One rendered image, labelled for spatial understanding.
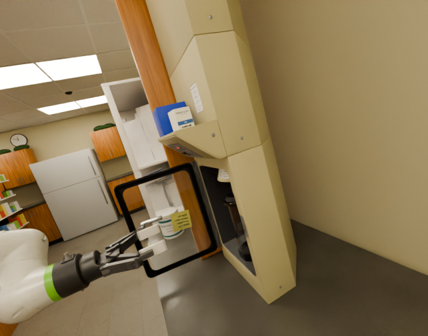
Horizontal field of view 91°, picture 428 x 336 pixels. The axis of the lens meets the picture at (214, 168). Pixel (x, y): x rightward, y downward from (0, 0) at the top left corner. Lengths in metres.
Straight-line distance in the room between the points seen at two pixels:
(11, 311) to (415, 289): 0.99
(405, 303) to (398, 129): 0.45
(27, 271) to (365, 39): 1.05
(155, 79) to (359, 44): 0.67
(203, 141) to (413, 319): 0.65
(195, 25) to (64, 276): 0.68
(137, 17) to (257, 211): 0.81
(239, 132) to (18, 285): 0.64
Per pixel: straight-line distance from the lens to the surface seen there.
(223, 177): 0.68
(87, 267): 0.68
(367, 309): 0.77
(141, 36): 0.97
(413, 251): 0.90
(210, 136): 0.54
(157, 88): 0.91
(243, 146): 0.57
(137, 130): 1.90
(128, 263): 0.61
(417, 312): 0.78
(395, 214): 0.86
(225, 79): 0.58
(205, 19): 0.62
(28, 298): 0.72
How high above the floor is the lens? 1.50
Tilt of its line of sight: 11 degrees down
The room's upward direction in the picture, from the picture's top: 16 degrees counter-clockwise
